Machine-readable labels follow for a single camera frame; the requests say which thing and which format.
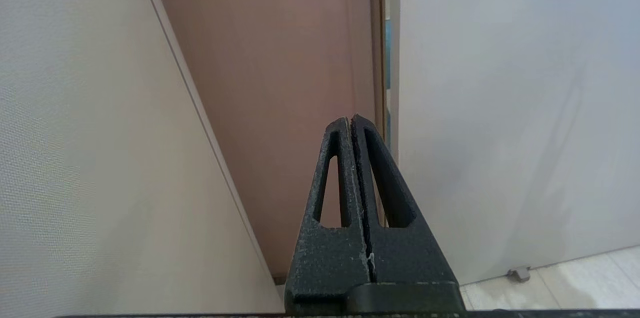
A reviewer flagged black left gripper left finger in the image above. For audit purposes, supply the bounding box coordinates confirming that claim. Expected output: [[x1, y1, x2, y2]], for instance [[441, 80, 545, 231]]
[[285, 117, 371, 311]]

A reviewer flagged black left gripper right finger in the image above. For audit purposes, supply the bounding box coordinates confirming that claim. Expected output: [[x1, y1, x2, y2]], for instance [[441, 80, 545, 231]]
[[351, 114, 458, 284]]

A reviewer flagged grey floor door stop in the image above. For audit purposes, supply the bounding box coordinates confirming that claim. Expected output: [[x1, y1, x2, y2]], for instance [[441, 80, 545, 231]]
[[506, 267, 532, 283]]

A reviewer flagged white room door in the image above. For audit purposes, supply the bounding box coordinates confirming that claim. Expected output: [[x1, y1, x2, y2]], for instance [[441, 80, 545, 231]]
[[389, 0, 640, 286]]

